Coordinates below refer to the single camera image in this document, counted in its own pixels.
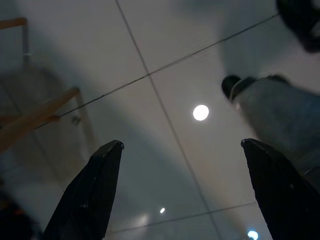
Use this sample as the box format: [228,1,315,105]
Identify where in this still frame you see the person's leg in blue jeans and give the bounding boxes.
[231,74,320,176]

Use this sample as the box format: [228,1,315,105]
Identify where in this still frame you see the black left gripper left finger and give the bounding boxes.
[42,139,125,240]

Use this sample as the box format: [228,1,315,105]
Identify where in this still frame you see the black shoe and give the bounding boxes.
[276,0,320,53]

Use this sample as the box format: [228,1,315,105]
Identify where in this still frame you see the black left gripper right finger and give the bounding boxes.
[240,138,320,240]

